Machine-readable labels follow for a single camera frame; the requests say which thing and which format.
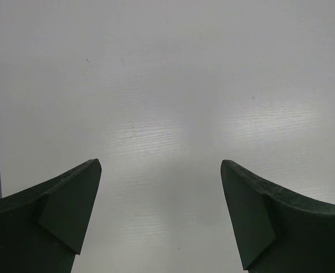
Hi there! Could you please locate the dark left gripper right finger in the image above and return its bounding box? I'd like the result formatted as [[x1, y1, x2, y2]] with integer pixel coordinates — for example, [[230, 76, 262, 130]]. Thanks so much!
[[221, 160, 335, 272]]

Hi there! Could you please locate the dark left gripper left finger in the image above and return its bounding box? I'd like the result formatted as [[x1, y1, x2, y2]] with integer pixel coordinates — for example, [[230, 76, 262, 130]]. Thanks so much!
[[0, 159, 101, 273]]

